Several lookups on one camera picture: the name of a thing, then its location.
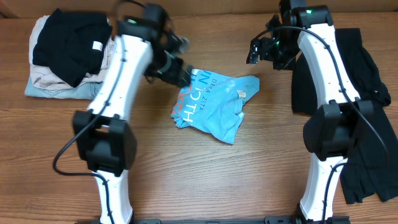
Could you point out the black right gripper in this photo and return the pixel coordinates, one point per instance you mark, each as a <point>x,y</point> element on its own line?
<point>263,50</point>

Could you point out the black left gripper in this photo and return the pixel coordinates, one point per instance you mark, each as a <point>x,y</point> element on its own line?
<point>179,72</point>

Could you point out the light blue t-shirt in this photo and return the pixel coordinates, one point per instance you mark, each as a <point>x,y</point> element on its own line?
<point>213,103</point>

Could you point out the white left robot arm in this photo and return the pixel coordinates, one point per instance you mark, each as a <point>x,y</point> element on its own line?
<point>145,47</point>

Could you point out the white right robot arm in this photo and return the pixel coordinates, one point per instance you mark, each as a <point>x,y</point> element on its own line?
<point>338,126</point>

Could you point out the black folded garment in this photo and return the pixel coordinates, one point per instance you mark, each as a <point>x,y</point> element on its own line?
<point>71,44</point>

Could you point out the beige folded garment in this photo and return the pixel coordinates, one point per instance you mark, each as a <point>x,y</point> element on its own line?
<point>37,71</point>

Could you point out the black unfolded garment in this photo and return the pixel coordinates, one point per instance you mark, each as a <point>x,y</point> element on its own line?
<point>372,166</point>

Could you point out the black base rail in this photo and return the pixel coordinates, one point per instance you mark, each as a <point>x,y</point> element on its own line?
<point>211,221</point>

